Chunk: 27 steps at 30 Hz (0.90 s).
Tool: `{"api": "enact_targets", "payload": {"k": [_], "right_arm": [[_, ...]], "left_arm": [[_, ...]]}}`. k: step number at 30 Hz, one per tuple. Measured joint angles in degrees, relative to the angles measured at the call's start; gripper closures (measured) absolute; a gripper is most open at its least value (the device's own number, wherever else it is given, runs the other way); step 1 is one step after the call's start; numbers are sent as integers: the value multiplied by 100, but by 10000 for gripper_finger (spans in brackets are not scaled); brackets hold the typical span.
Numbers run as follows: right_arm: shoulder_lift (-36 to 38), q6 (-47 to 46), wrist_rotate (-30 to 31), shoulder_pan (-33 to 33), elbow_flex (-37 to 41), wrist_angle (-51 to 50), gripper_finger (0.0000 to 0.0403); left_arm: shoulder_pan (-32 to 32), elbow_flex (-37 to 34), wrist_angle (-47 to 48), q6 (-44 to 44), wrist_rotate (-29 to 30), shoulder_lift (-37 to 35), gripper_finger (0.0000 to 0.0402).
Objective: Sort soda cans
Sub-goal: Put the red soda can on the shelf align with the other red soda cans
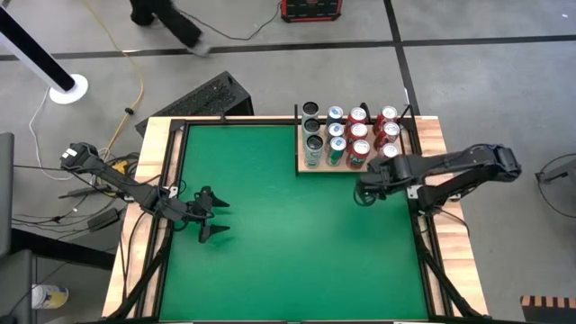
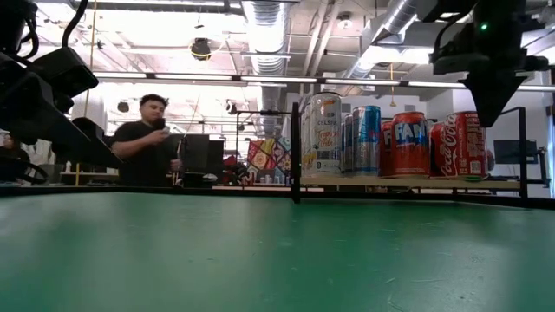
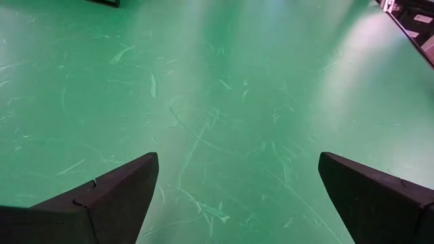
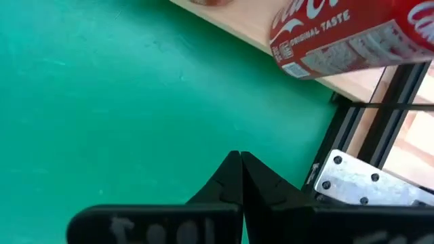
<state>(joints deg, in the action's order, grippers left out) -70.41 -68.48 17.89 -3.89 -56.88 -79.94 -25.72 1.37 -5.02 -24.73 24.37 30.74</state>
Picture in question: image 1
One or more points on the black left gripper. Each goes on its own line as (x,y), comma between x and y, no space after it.
(193,210)

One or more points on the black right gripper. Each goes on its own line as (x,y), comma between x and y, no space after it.
(402,175)

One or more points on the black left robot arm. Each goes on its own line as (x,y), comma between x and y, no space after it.
(117,180)

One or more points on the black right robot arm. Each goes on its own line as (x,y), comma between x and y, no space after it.
(463,168)

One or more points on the green table mat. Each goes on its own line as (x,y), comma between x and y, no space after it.
(292,247)

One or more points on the black power adapter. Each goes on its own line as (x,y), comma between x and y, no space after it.
(104,219)

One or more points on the flat black power strip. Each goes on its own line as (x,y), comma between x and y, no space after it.
(85,191)

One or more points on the white yellow container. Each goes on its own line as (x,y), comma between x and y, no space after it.
(49,297)

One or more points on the red black tool case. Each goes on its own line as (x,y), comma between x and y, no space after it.
(310,9)

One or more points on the person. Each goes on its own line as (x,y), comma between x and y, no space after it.
(175,24)

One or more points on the grey cabinet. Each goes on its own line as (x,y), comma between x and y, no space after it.
(5,193)

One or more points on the orange black striped block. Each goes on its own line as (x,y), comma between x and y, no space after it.
(549,310)

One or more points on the black white pole stand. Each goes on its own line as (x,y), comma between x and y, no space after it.
(36,54)

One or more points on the wooden shelf with black frame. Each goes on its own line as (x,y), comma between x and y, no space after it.
(373,135)

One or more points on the black metal table frame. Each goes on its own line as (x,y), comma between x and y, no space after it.
(243,121)

